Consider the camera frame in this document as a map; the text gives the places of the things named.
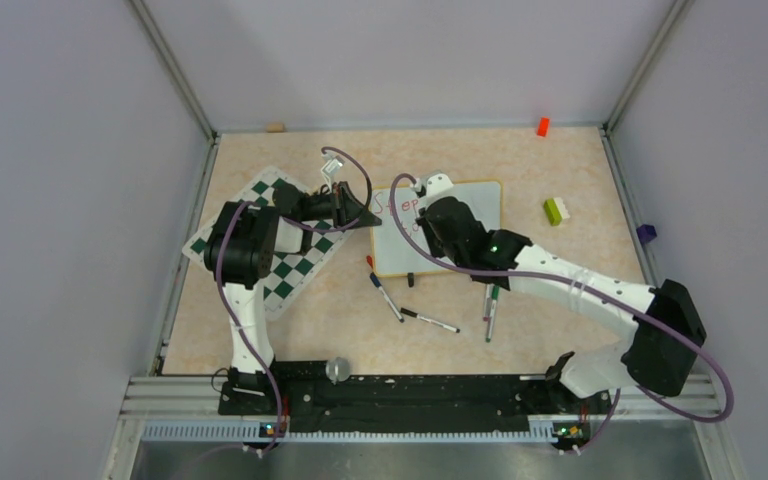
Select purple whiteboard marker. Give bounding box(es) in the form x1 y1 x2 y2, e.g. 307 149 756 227
482 284 493 322

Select green whiteboard marker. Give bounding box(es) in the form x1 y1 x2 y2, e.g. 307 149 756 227
485 285 500 343

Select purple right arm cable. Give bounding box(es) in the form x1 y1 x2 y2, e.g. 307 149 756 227
389 173 735 455

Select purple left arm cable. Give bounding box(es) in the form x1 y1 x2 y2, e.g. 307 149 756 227
214 145 373 439

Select silver round knob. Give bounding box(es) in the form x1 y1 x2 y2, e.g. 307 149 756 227
325 357 351 384

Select green white toy brick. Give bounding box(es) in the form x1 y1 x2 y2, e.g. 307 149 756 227
543 197 570 227

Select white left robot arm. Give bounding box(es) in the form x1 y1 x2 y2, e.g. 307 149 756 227
203 181 382 414

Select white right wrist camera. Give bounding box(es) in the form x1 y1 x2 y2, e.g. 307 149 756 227
413 171 454 202

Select orange toy block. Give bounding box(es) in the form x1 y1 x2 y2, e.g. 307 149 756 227
536 117 551 138

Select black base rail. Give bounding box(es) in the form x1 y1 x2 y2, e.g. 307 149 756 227
218 361 609 434

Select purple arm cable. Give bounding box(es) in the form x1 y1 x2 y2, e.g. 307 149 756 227
389 173 735 455
214 145 373 439

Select yellow framed whiteboard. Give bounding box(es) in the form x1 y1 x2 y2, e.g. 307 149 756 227
370 180 503 277

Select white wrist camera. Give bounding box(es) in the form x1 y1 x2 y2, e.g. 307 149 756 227
413 171 454 202
320 153 344 186

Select green white chessboard mat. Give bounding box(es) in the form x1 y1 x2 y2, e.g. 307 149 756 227
182 166 352 322

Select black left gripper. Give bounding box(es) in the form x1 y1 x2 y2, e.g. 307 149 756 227
298 181 382 230

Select purple toy block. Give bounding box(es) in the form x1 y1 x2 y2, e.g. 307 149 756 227
636 224 658 245

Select small wooden cork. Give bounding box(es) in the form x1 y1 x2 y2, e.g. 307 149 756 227
265 122 286 133

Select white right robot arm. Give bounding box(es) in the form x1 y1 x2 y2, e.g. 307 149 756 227
417 196 707 412

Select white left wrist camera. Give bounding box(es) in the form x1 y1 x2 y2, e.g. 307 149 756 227
320 153 344 186

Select black whiteboard marker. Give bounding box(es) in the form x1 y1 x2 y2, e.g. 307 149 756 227
400 308 461 334

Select blue whiteboard marker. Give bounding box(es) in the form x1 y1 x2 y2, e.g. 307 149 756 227
369 272 405 323

